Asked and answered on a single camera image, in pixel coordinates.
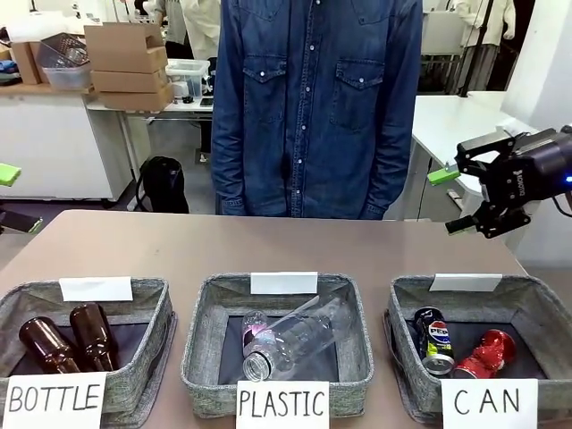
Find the PLASTIC paper label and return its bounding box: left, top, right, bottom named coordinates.
left=235, top=380, right=331, bottom=429

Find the person in denim shirt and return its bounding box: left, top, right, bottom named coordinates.
left=210, top=0, right=424, bottom=222

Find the black backpack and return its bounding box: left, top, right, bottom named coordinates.
left=135, top=156, right=190, bottom=215

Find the blank white card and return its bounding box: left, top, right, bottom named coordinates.
left=428, top=273, right=503, bottom=293
left=249, top=271, right=320, bottom=296
left=58, top=276, right=134, bottom=303

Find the crushed red soda can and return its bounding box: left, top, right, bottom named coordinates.
left=450, top=329, right=517, bottom=382

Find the small cardboard box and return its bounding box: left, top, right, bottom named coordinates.
left=10, top=39, right=51, bottom=87

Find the large clear plastic bottle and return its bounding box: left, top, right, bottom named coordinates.
left=241, top=294, right=355, bottom=383

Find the clear plastic storage bin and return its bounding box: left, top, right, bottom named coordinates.
left=35, top=32, right=93, bottom=89

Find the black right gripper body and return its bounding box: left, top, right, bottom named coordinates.
left=481, top=124, right=572, bottom=212

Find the white cabinet bench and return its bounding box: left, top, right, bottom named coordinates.
left=0, top=83, right=136, bottom=201

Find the brown glass bottle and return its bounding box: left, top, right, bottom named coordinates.
left=68, top=302, right=122, bottom=374
left=18, top=315, right=84, bottom=375

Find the white desk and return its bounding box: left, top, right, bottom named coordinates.
left=409, top=90, right=572, bottom=269

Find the closed cardboard box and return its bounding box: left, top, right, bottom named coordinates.
left=90, top=46, right=169, bottom=94

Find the person's right forearm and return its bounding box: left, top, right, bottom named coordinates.
left=210, top=111, right=248, bottom=218

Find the background person in white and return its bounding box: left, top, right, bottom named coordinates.
left=164, top=0, right=222, bottom=60

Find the grey fabric basket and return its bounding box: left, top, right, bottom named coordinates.
left=0, top=277, right=178, bottom=422
left=180, top=272, right=376, bottom=419
left=383, top=273, right=572, bottom=425

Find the small blue-capped plastic bottle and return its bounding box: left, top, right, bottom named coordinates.
left=240, top=309, right=274, bottom=359

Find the black Pepsi can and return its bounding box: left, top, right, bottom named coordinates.
left=413, top=306, right=458, bottom=377

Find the clear lidded plastic container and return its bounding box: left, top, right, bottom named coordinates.
left=166, top=58, right=212, bottom=103

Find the flat cardboard box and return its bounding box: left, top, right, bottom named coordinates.
left=96, top=83, right=175, bottom=112

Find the person's left forearm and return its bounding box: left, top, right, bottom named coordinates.
left=365, top=111, right=424, bottom=221

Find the black tripod pole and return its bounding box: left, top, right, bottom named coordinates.
left=457, top=0, right=493, bottom=98

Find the open cardboard box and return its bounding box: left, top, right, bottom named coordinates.
left=82, top=22, right=167, bottom=73

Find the white equipment box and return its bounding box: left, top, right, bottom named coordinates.
left=421, top=12, right=465, bottom=55

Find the BOTTLE paper label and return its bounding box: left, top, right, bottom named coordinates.
left=0, top=372, right=109, bottom=429

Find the CAN paper label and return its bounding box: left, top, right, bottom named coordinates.
left=441, top=377, right=540, bottom=429

